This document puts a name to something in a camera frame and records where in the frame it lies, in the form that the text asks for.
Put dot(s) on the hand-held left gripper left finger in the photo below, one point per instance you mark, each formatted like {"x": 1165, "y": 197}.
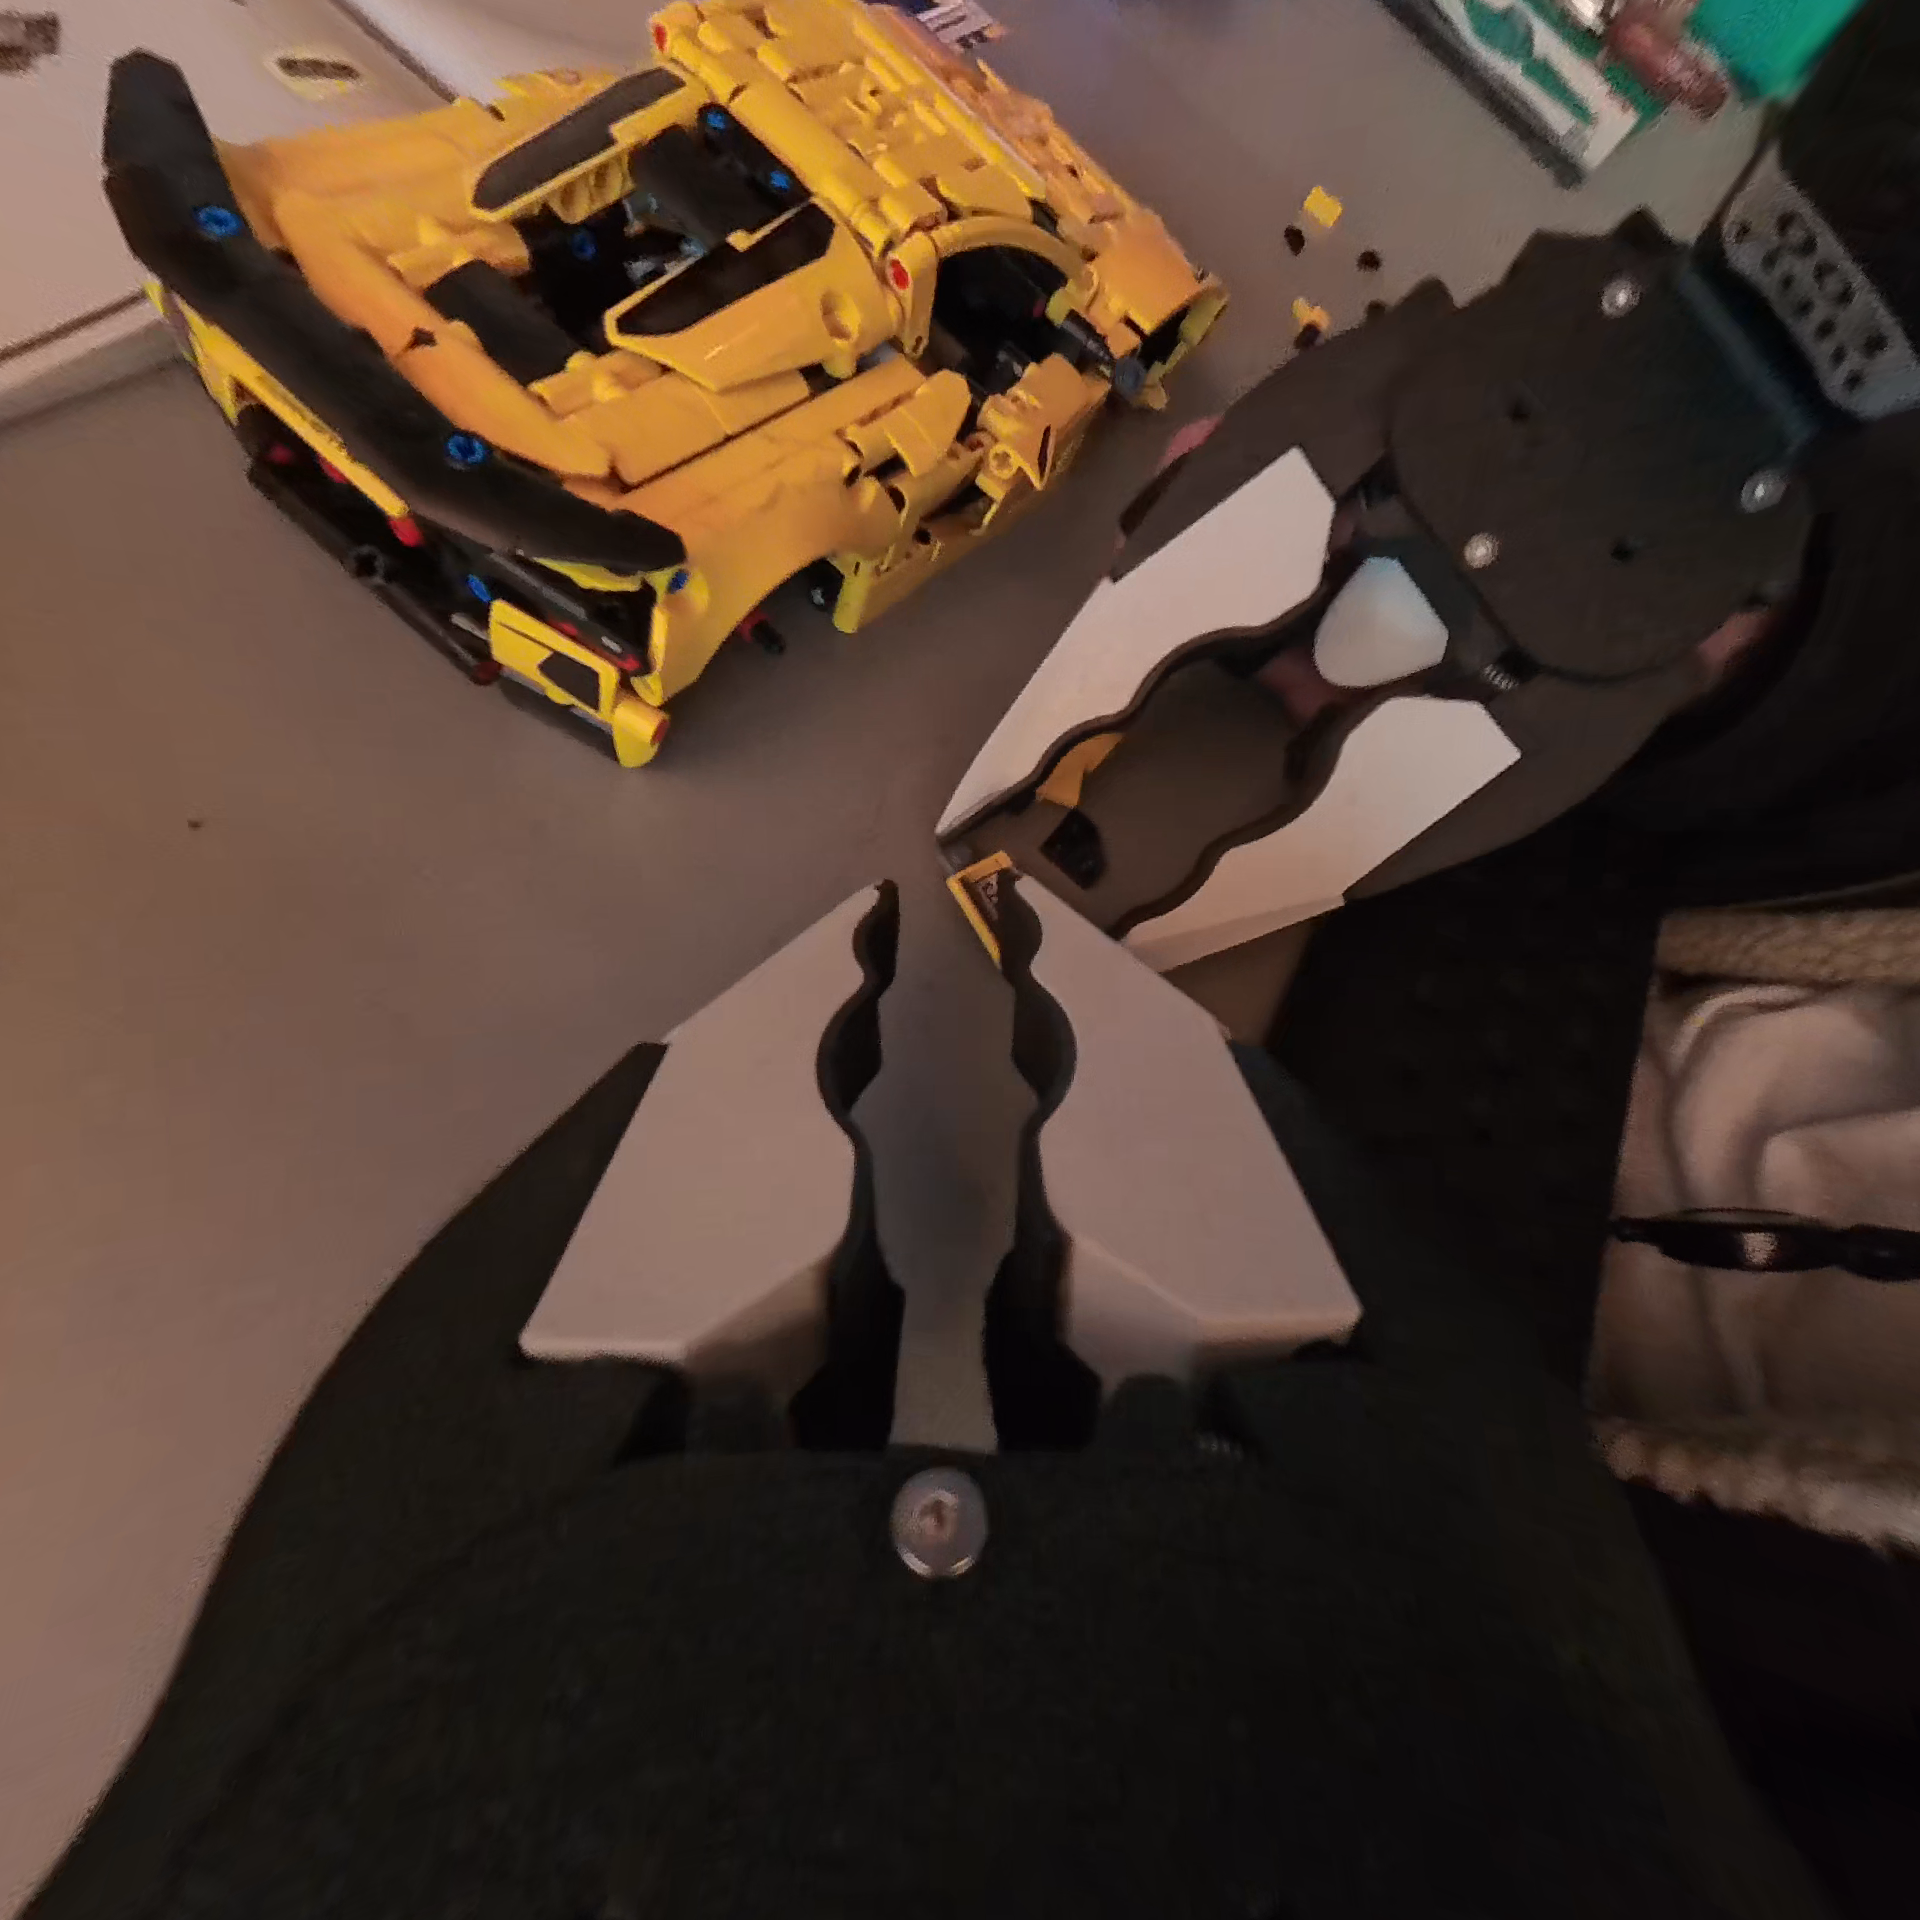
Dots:
{"x": 691, "y": 1200}

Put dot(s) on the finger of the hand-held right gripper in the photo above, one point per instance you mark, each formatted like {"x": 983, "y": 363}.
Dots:
{"x": 1395, "y": 795}
{"x": 1184, "y": 585}

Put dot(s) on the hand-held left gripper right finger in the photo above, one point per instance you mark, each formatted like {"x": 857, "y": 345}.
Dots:
{"x": 1201, "y": 1200}

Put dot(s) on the yellow printed tile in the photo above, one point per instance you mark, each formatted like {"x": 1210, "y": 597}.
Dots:
{"x": 983, "y": 900}

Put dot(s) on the grey desk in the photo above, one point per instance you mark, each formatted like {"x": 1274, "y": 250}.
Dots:
{"x": 301, "y": 974}

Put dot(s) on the small yellow brick piece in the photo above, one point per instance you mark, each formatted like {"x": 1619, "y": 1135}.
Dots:
{"x": 1311, "y": 314}
{"x": 1323, "y": 207}

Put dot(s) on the yellow toy brick car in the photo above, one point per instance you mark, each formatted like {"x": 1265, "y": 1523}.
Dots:
{"x": 674, "y": 374}

